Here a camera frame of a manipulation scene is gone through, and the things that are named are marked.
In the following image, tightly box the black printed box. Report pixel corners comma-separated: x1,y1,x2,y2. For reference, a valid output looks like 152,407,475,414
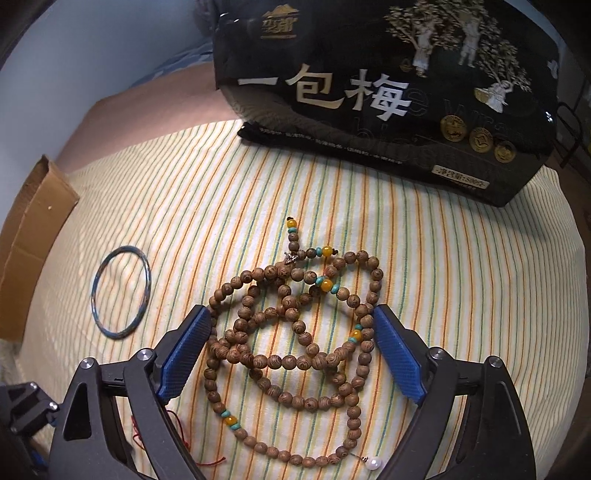
213,0,561,207

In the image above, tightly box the red string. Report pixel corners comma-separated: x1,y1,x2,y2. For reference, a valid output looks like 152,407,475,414
131,408,227,467

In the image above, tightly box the cardboard box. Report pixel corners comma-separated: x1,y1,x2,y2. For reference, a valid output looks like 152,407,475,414
0,154,80,342

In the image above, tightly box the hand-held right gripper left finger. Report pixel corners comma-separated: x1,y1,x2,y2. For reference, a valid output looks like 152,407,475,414
46,305,218,480

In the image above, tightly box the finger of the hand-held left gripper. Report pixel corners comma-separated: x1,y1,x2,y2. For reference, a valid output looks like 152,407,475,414
0,381,61,437

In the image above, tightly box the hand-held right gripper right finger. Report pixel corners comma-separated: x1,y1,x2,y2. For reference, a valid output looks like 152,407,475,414
372,304,536,480

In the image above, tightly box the blue bangle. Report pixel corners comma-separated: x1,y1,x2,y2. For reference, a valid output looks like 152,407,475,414
91,246,152,341

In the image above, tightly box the blue checked bed sheet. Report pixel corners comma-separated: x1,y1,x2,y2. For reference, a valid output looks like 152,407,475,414
173,34,218,77

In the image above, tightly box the wooden bead necklace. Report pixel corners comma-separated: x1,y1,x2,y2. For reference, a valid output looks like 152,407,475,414
203,215,384,469

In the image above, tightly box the striped cloth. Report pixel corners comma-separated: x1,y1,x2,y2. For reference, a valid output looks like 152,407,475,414
0,117,587,480

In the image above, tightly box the brown mat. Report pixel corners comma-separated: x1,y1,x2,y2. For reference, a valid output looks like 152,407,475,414
53,60,245,174

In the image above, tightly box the white pearl pin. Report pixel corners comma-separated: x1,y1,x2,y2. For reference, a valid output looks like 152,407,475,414
351,452,384,472

